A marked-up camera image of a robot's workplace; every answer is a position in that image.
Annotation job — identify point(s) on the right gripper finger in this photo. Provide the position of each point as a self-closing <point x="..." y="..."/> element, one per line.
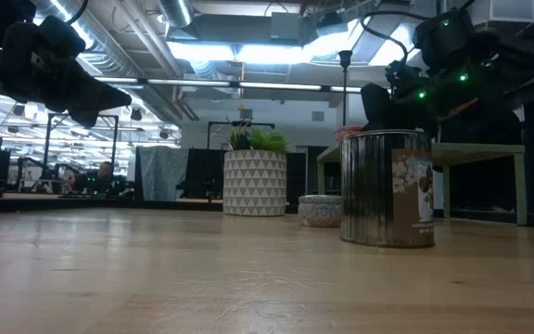
<point x="375" y="106"/>
<point x="417" y="121"/>

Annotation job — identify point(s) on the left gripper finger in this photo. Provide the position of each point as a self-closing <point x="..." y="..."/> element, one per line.
<point x="81" y="88"/>
<point x="86" y="118"/>

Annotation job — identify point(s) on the pink patterned candle tin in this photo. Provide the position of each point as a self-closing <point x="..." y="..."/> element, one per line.
<point x="347" y="132"/>

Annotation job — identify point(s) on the black candlestick holder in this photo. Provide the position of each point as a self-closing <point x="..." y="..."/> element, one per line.
<point x="345" y="56"/>

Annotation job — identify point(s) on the silver lidded candle jar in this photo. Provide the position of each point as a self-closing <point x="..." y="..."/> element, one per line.
<point x="373" y="195"/>

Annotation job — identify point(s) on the grey patterned candle tin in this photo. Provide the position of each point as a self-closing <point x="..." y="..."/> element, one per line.
<point x="320" y="212"/>

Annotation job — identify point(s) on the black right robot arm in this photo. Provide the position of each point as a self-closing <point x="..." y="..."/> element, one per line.
<point x="526" y="55"/>

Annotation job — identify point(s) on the person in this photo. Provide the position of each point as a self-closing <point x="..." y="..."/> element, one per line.
<point x="105" y="170"/>

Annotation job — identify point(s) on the green perforated metal shelf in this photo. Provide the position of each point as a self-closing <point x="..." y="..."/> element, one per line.
<point x="480" y="153"/>

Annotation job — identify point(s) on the grey cloth panel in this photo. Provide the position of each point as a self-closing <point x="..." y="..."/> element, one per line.
<point x="160" y="174"/>

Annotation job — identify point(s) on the long ceiling strip light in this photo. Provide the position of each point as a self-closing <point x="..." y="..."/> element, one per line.
<point x="271" y="86"/>

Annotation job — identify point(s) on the grey hanging box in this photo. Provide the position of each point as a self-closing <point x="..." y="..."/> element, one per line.
<point x="246" y="114"/>

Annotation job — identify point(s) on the black partition panel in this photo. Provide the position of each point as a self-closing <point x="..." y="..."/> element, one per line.
<point x="204" y="171"/>

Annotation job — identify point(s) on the potted succulent plant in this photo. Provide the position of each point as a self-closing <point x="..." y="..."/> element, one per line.
<point x="255" y="185"/>

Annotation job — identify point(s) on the wall vent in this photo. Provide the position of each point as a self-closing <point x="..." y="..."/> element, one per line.
<point x="318" y="116"/>

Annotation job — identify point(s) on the black metal frame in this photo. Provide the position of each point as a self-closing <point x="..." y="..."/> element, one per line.
<point x="218" y="123"/>

